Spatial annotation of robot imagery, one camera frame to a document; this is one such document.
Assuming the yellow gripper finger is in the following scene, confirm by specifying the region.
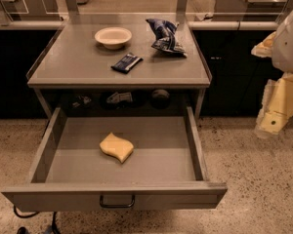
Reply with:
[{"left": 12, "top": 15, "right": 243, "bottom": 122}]
[
  {"left": 255, "top": 73, "right": 293, "bottom": 138},
  {"left": 251, "top": 31, "right": 276, "bottom": 58}
]

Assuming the yellow wavy sponge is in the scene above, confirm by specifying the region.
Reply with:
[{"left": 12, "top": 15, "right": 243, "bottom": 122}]
[{"left": 100, "top": 133, "right": 134, "bottom": 163}]

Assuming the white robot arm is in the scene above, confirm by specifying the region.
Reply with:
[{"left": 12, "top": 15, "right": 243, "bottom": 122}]
[{"left": 251, "top": 10, "right": 293, "bottom": 138}]

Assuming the grey metal counter cabinet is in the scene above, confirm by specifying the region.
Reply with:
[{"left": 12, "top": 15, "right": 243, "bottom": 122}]
[{"left": 28, "top": 13, "right": 211, "bottom": 113}]

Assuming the grey open top drawer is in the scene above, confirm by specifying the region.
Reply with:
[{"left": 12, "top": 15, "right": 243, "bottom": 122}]
[{"left": 1, "top": 107, "right": 227, "bottom": 212}]

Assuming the background steel table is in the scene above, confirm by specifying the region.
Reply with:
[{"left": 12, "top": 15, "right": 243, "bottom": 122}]
[{"left": 213, "top": 0, "right": 287, "bottom": 21}]

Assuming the blue crumpled chip bag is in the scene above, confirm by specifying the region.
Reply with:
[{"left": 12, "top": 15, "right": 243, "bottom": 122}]
[{"left": 146, "top": 19, "right": 187, "bottom": 56}]

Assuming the round dark object on shelf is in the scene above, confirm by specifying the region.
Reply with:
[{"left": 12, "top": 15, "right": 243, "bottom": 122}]
[{"left": 151, "top": 89, "right": 170, "bottom": 107}]

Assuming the dark blue snack bar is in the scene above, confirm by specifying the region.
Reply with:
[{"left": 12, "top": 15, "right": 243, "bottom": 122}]
[{"left": 111, "top": 53, "right": 143, "bottom": 74}]

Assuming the small object on shelf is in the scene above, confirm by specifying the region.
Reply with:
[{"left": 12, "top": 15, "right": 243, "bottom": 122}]
[{"left": 106, "top": 92, "right": 133, "bottom": 104}]

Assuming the white bowl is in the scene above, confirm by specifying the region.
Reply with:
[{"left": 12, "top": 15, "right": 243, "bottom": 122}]
[{"left": 95, "top": 27, "right": 132, "bottom": 50}]

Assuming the black drawer handle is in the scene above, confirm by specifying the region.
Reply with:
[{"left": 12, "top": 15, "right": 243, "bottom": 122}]
[{"left": 100, "top": 195, "right": 135, "bottom": 209}]

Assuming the black floor cable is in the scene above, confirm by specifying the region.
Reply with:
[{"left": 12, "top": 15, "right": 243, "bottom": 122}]
[{"left": 12, "top": 205, "right": 63, "bottom": 234}]

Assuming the white horizontal rail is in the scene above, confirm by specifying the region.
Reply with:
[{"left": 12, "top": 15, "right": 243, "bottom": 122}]
[{"left": 0, "top": 19, "right": 280, "bottom": 31}]

